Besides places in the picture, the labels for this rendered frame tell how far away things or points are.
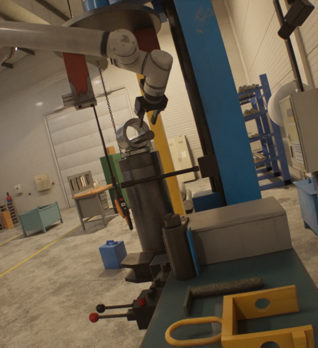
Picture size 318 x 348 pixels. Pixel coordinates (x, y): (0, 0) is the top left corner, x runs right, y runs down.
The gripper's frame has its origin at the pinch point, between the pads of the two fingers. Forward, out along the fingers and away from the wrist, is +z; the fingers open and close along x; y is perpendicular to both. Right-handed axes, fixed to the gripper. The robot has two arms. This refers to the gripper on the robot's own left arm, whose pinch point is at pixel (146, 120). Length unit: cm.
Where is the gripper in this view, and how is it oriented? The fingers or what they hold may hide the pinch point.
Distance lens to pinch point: 132.4
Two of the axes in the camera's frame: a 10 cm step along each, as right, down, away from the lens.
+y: 4.4, 7.8, -4.5
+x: 8.8, -2.7, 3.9
